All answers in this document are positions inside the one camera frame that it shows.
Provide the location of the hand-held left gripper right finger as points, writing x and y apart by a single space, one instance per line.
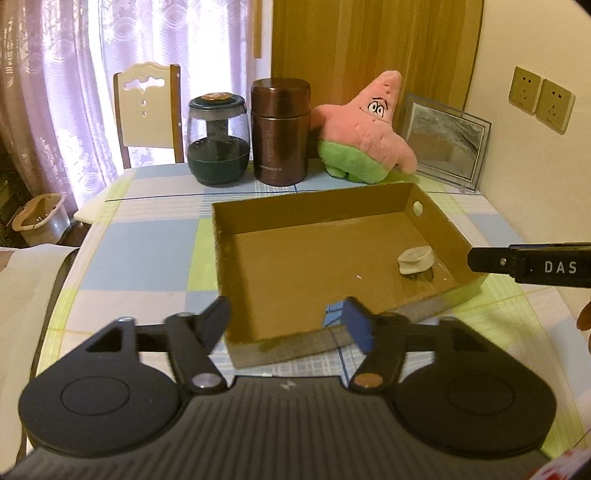
359 325

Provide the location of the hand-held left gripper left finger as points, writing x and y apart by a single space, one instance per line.
216 323

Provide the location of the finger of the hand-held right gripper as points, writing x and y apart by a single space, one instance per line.
494 262

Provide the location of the white round lid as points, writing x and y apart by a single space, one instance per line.
415 261

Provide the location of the brown cardboard box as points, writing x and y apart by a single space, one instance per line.
300 258

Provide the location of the person's right hand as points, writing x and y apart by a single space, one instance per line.
585 316

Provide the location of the checkered tablecloth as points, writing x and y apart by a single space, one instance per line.
138 240

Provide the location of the glass jar with green lid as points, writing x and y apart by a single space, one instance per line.
217 157

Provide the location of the pink starfish plush toy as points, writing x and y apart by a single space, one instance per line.
360 134

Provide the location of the pale cloth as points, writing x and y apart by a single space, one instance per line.
23 295

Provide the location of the brown metal thermos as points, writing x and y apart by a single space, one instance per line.
279 134

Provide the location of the beige plastic bucket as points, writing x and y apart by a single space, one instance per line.
44 221

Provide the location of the cream wooden chair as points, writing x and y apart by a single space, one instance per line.
143 120

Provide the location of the red white printed card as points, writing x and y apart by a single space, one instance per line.
570 468

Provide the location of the wooden door panel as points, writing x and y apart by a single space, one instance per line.
369 41

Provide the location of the pale purple curtain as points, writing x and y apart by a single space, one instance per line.
69 69

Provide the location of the glass picture frame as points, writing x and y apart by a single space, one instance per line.
443 138

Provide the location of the beige wall socket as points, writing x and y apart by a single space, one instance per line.
554 106
524 90

